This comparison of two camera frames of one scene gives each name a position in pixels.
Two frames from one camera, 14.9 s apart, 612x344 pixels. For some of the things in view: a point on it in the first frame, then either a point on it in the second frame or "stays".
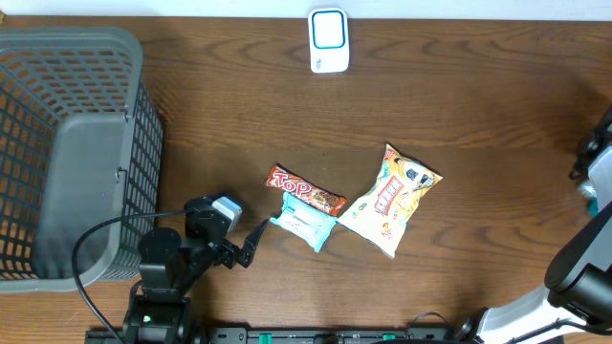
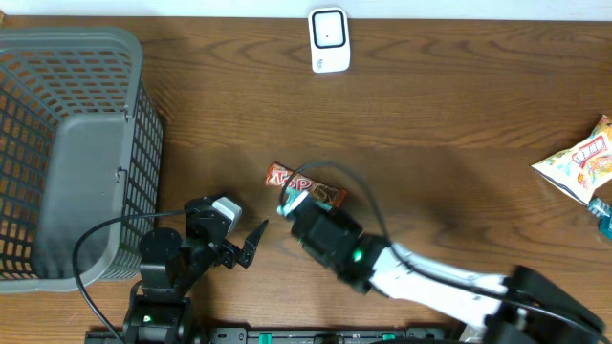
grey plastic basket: x=80 y=157 stays
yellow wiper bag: x=381 y=217 -> x=584 y=168
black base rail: x=197 y=334 stays
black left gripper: x=230 y=254 stays
